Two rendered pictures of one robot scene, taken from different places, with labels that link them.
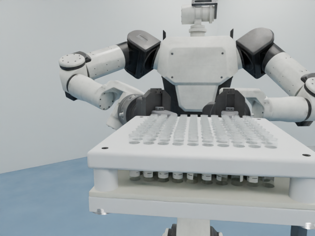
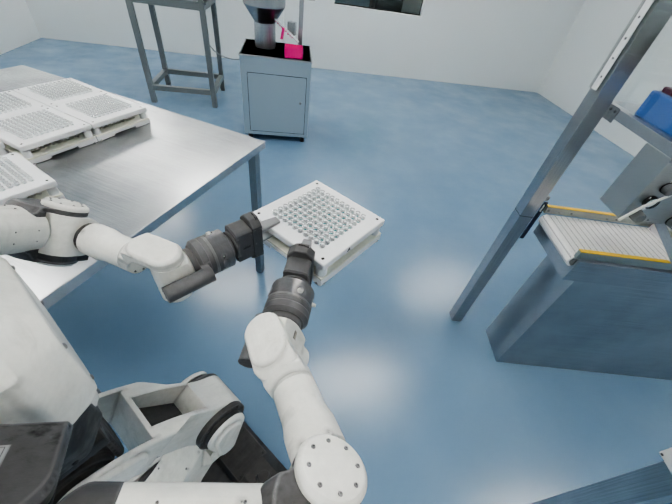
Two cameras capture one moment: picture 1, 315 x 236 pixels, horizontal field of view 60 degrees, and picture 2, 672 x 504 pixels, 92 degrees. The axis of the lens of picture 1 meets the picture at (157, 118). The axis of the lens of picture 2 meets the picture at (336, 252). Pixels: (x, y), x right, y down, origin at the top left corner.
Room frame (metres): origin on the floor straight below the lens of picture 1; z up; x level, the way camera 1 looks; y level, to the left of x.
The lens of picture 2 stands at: (0.95, 0.27, 1.55)
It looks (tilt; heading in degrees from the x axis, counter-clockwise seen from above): 44 degrees down; 206
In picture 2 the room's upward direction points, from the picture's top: 10 degrees clockwise
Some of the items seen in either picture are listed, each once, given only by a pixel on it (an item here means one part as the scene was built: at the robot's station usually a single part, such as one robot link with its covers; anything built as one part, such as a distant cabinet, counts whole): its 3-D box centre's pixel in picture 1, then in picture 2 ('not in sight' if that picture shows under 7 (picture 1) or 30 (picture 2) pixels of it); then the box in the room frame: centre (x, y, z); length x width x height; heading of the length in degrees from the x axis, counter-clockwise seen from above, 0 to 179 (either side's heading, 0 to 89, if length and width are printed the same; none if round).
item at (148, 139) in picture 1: (148, 165); not in sight; (0.32, 0.01, 1.02); 0.01 x 0.01 x 0.07
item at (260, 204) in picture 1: (198, 168); (317, 233); (0.39, -0.06, 0.99); 0.24 x 0.24 x 0.02; 82
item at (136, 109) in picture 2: not in sight; (100, 108); (0.26, -1.26, 0.92); 0.25 x 0.24 x 0.02; 5
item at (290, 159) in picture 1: (199, 136); (319, 219); (0.39, -0.06, 1.03); 0.25 x 0.24 x 0.02; 82
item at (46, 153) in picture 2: not in sight; (43, 139); (0.51, -1.24, 0.87); 0.24 x 0.24 x 0.02; 5
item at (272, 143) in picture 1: (269, 170); not in sight; (0.30, -0.13, 1.02); 0.01 x 0.01 x 0.07
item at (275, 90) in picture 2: not in sight; (277, 93); (-1.71, -1.95, 0.38); 0.63 x 0.57 x 0.76; 128
